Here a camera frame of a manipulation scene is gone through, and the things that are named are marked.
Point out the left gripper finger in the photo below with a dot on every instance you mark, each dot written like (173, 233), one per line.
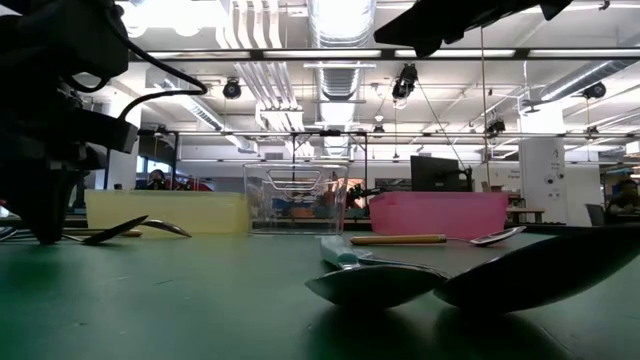
(42, 205)

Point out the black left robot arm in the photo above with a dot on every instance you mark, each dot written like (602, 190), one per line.
(50, 40)

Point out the silver ventilation duct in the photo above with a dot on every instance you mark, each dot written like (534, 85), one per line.
(340, 80)
(580, 77)

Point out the yellow plastic bin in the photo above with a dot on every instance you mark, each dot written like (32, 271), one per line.
(200, 212)

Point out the black background station frame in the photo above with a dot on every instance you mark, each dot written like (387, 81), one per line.
(175, 160)

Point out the person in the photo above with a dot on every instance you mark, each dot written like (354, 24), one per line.
(157, 179)
(625, 200)

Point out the black bar with light strips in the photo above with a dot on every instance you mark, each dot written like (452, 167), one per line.
(325, 54)

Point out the black computer monitor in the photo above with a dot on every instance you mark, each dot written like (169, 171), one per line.
(435, 175)

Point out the green table mat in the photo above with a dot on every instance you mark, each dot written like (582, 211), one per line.
(150, 300)

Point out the wooden background desk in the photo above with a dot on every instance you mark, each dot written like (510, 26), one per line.
(525, 212)

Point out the pink plastic bin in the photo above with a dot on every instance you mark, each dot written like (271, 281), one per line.
(440, 212)

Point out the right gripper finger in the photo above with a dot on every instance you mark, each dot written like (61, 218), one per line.
(430, 22)

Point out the black hanging camera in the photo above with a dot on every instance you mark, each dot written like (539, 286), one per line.
(496, 126)
(404, 82)
(232, 90)
(595, 91)

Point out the clear plastic bin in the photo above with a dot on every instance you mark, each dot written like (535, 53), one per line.
(300, 200)

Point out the grey office chair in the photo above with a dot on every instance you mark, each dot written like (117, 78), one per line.
(596, 215)

